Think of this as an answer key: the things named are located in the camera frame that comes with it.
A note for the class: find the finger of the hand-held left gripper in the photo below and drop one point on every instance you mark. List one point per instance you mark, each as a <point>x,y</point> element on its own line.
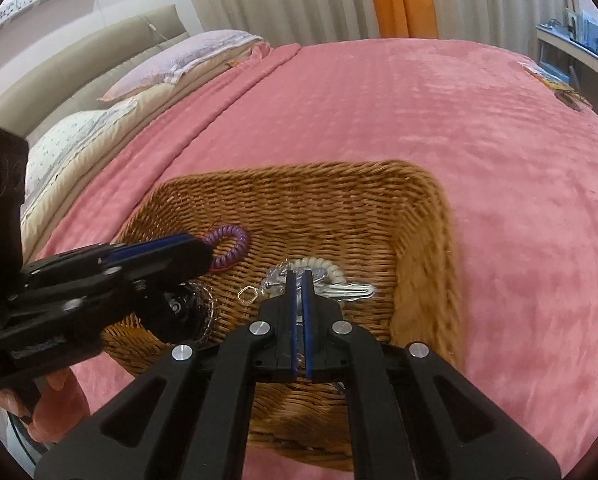
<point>179,260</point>
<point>179,317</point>

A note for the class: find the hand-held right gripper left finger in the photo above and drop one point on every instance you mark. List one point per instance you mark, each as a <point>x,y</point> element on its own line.
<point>291,310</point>

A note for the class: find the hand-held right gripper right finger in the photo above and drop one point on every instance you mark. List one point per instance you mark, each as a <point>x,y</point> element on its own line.
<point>308,310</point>

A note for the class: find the small packets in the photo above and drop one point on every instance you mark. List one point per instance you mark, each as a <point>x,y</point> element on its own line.
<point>544,75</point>

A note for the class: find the beige curtain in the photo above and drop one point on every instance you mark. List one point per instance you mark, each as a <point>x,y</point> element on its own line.
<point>279,0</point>

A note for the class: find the silver hair clip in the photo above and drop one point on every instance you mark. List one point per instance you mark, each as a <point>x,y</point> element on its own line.
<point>354,291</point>

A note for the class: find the white desk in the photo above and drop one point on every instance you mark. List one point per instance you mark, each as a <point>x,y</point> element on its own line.
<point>579,55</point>

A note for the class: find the brown wicker basket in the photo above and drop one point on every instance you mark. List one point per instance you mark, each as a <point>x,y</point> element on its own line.
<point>329,200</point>

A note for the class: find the floral pillow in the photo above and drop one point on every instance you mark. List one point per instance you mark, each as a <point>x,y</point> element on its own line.
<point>64,145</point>

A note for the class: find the purple pillow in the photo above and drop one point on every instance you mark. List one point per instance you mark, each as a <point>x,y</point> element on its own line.
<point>179,55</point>

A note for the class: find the row of books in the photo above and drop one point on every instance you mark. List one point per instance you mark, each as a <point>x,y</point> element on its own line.
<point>586,27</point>

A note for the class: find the beige padded headboard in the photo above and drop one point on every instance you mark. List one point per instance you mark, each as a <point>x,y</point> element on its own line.
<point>79,60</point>

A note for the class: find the beige quilt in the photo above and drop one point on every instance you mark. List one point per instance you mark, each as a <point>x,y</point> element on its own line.
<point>169,95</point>

